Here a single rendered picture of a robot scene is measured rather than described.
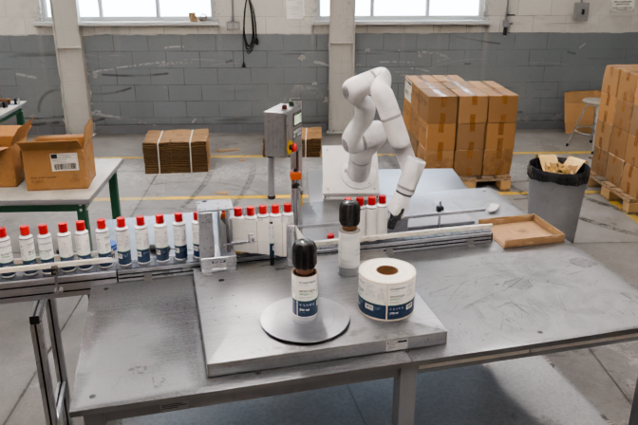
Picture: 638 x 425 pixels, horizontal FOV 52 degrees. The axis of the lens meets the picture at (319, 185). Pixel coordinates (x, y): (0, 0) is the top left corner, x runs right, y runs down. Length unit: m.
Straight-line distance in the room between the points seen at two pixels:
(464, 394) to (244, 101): 5.70
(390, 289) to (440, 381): 1.02
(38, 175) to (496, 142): 3.93
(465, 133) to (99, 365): 4.49
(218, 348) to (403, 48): 6.36
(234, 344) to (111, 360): 0.40
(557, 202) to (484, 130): 1.41
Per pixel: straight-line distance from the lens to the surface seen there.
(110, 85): 8.40
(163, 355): 2.28
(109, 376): 2.23
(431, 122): 6.02
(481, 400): 3.13
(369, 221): 2.86
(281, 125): 2.66
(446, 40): 8.25
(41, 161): 4.09
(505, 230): 3.25
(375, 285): 2.26
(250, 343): 2.20
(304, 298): 2.22
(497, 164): 6.30
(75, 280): 2.79
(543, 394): 3.24
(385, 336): 2.24
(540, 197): 5.05
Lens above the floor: 2.06
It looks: 19 degrees down
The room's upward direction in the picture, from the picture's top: straight up
